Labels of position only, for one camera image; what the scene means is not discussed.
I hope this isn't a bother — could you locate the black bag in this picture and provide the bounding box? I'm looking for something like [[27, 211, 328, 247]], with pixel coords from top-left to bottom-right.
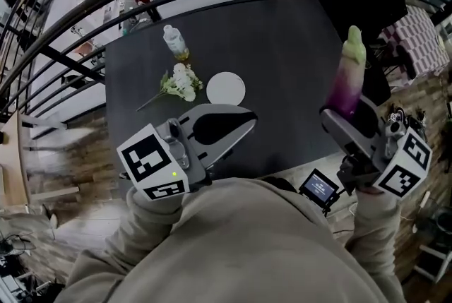
[[359, 57, 392, 107]]

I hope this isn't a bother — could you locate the small black screen device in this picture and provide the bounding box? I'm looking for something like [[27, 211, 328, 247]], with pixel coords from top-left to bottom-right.
[[299, 168, 340, 214]]

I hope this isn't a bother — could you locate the person's right forearm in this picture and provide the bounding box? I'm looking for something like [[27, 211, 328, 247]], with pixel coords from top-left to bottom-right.
[[344, 188, 402, 278]]

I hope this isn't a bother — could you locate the black table top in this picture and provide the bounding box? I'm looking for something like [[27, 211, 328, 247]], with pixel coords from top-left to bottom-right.
[[105, 0, 354, 182]]

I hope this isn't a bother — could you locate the person's beige sweatshirt torso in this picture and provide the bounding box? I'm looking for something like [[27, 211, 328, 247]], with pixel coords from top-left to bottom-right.
[[52, 176, 400, 303]]

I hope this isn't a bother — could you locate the purple eggplant with green stem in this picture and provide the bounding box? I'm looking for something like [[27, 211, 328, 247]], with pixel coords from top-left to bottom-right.
[[324, 25, 367, 119]]

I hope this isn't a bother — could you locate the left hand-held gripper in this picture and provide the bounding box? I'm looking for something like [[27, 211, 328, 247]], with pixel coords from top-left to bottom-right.
[[116, 103, 258, 202]]

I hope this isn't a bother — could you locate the white round coaster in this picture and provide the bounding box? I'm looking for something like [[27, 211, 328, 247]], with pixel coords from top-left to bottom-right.
[[206, 71, 246, 105]]

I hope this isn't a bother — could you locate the person's left forearm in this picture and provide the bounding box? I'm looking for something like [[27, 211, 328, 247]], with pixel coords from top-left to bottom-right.
[[104, 184, 184, 267]]

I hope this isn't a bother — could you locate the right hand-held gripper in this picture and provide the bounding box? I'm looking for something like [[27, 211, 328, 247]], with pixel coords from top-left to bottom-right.
[[320, 96, 434, 198]]

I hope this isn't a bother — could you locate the white artificial flower bouquet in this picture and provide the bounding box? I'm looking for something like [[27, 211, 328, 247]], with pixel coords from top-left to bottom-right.
[[136, 63, 204, 112]]

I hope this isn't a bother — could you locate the clear plastic bottle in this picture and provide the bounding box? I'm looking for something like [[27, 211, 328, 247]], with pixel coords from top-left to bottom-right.
[[162, 24, 191, 61]]

